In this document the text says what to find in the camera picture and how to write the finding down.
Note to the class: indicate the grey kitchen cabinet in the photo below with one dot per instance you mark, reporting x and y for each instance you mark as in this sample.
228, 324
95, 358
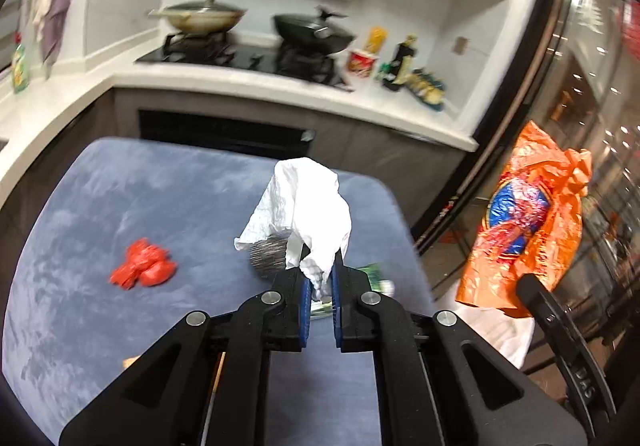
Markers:
390, 161

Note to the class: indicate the green and yellow jar set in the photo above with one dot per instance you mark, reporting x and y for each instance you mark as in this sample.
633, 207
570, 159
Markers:
426, 89

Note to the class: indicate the purple hanging cloth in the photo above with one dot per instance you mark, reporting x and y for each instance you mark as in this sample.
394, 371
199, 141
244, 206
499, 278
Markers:
62, 11

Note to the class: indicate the glass sliding door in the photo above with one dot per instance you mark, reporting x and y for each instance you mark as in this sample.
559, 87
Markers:
600, 91

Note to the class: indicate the orange snack wrapper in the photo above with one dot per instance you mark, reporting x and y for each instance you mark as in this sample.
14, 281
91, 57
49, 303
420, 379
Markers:
525, 206

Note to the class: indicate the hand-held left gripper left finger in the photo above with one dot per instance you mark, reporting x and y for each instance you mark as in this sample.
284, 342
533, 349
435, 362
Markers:
304, 308

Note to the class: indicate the white tissue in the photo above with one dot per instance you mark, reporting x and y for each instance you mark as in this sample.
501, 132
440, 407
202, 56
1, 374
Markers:
310, 196

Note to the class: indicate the blue-grey blanket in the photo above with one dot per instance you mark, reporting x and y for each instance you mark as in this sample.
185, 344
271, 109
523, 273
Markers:
150, 196

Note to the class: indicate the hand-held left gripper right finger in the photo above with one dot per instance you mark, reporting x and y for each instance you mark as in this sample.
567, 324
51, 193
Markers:
336, 311

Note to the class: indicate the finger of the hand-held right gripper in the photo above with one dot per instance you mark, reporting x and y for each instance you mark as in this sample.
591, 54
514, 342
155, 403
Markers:
555, 321

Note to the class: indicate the yellow packet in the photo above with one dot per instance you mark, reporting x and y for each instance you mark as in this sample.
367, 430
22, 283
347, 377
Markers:
376, 39

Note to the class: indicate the red instant noodle cup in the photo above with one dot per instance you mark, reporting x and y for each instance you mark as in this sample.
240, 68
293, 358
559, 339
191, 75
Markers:
361, 64

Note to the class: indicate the dark soy sauce bottle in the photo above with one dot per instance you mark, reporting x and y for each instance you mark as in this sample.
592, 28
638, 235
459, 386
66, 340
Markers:
399, 64

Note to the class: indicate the black wok with lid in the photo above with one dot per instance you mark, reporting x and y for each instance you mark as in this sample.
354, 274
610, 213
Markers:
312, 34

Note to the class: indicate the white kitchen countertop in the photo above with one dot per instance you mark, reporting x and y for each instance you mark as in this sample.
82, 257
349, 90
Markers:
390, 116

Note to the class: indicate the steel wool scrubber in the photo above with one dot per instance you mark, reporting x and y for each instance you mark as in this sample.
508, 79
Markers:
265, 258

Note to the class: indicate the black gas stove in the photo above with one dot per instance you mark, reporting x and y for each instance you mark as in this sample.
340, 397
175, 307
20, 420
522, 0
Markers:
240, 56

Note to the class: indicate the green dish soap bottle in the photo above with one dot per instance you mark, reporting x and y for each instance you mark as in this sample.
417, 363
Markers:
20, 69

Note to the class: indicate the beige wok with lid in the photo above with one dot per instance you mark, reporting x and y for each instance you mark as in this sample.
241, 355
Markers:
200, 16

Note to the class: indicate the red plastic bag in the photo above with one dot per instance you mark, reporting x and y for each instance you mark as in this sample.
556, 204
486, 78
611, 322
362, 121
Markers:
143, 267

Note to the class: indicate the black built-in appliance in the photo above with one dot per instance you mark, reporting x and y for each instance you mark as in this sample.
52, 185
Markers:
225, 131

